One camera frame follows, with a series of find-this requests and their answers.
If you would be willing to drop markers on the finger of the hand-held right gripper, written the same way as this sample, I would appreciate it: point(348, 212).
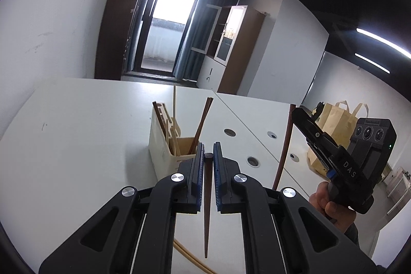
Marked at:
point(316, 136)
point(318, 110)

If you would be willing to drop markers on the bunch of wooden chopsticks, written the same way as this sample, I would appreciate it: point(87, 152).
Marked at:
point(199, 129)

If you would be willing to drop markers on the glass balcony door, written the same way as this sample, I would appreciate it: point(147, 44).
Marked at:
point(170, 4)

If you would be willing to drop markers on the ceiling light strip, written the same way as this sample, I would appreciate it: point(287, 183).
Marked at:
point(382, 39)
point(372, 63)

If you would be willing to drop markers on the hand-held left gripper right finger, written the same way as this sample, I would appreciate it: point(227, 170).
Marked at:
point(218, 184)

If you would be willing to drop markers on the person's right forearm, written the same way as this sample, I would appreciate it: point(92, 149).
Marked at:
point(352, 235)

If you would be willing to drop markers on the white furniture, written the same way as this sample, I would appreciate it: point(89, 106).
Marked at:
point(399, 187)

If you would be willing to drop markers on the light wooden chopstick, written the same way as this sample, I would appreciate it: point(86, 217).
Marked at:
point(192, 258)

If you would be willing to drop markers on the white low cabinet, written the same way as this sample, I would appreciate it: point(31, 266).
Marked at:
point(208, 71)

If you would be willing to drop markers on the straight dark brown chopstick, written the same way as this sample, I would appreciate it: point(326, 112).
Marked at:
point(208, 213)

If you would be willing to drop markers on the dark grey curtain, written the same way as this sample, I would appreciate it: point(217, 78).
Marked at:
point(188, 65)
point(131, 46)

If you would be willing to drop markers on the curved dark brown chopstick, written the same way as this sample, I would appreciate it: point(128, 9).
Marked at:
point(283, 150)

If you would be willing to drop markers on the dark brown wardrobe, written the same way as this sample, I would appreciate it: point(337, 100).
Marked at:
point(115, 20)

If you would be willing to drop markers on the person's right hand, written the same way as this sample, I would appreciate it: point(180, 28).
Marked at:
point(334, 213)

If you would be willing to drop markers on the white framed glass cabinet door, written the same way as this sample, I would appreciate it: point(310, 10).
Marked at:
point(205, 30)

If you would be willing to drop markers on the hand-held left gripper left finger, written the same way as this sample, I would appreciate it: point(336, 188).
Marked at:
point(199, 184)

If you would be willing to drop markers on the cream slotted utensil holder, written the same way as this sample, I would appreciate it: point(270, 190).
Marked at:
point(160, 148)

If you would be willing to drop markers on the beige paper bag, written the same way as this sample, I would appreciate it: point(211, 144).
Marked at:
point(334, 123)

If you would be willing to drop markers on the brown glass-front cabinet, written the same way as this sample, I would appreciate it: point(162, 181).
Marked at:
point(247, 46)

